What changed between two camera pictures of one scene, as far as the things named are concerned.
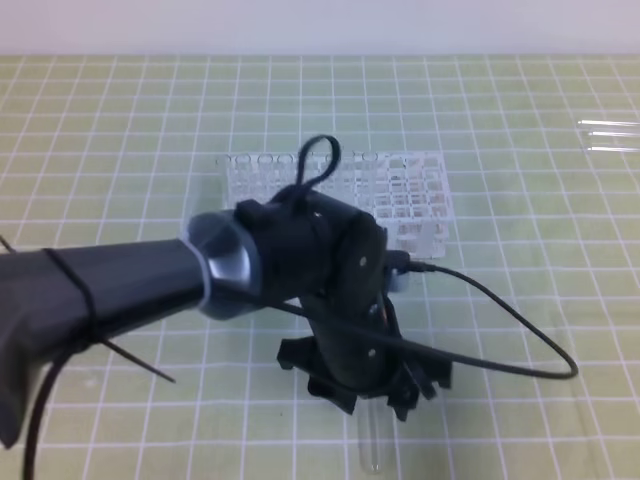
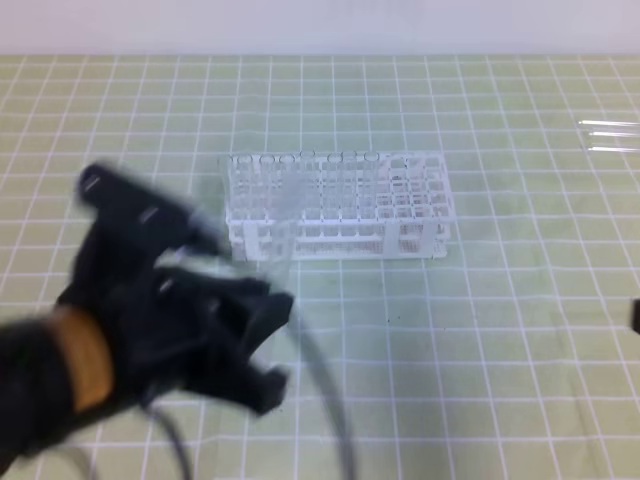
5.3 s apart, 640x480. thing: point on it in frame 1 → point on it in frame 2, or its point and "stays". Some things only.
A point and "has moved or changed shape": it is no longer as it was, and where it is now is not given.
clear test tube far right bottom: x=605 y=148 stays
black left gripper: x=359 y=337 → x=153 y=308
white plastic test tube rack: x=411 y=192 stays
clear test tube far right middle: x=618 y=134 stays
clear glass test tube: x=371 y=418 has moved or changed shape
